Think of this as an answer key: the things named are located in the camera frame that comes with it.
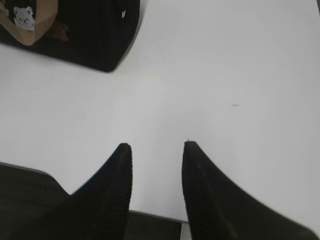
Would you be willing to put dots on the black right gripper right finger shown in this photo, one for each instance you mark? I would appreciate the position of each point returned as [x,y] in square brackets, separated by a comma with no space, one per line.
[218,209]

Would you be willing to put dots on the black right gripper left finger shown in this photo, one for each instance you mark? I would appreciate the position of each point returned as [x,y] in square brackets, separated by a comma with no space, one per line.
[99,209]

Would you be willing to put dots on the black canvas tote bag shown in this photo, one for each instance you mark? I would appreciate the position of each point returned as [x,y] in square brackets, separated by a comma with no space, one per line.
[92,33]

